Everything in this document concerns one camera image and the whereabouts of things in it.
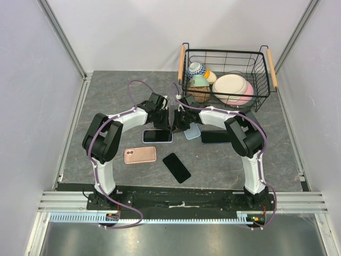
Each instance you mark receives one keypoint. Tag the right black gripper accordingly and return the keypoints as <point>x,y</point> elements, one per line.
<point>177,126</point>

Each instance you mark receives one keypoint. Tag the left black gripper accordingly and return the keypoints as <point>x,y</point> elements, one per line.
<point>165,125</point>

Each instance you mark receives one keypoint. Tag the phone with silver edge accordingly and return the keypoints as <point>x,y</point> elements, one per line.
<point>157,136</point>

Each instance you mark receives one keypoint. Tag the lavender phone case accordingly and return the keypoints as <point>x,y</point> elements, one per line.
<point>171,138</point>

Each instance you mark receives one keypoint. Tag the phone with blue edge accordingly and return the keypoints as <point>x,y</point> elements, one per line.
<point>215,136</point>

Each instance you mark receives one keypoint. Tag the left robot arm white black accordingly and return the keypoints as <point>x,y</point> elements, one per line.
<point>102,138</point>

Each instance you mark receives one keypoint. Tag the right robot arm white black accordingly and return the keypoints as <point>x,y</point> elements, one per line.
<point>247,138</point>

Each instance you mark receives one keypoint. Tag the light blue phone case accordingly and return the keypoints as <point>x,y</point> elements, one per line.
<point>193,132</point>

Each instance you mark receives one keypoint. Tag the black phone lying front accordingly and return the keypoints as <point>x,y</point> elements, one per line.
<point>176,168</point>

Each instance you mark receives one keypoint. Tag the pink phone case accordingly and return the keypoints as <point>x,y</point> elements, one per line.
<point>140,155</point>

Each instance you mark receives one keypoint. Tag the clear glass cup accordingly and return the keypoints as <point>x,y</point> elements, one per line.
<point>172,91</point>

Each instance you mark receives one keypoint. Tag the brown bowl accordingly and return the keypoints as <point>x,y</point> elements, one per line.
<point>201,94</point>

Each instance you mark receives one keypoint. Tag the mint green bowl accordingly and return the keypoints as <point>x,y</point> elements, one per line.
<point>198,81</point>

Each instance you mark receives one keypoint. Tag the blue white patterned bowl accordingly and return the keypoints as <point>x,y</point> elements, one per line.
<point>196,68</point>

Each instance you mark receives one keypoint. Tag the yellow white bowl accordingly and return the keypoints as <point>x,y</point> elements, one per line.
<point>210,76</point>

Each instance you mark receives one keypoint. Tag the cream plate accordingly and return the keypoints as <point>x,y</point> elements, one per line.
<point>231,85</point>

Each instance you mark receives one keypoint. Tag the pink plate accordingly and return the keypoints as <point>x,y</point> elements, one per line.
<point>247,96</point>

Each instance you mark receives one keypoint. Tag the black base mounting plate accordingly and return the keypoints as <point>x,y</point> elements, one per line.
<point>143,198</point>

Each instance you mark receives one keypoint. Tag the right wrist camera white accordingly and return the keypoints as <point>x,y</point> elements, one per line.
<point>179,105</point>

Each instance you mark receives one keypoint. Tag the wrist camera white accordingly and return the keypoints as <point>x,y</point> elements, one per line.
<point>165,102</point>
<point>179,105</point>

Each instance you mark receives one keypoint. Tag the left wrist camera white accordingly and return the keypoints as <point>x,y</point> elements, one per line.
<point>165,102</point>

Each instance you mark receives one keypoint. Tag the black wire dish basket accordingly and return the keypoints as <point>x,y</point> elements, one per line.
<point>256,67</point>

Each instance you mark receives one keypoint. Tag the blue slotted cable duct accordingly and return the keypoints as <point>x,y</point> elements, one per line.
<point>105,218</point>

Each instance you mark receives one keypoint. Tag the aluminium frame rail front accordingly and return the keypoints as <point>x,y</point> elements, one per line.
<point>63,201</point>

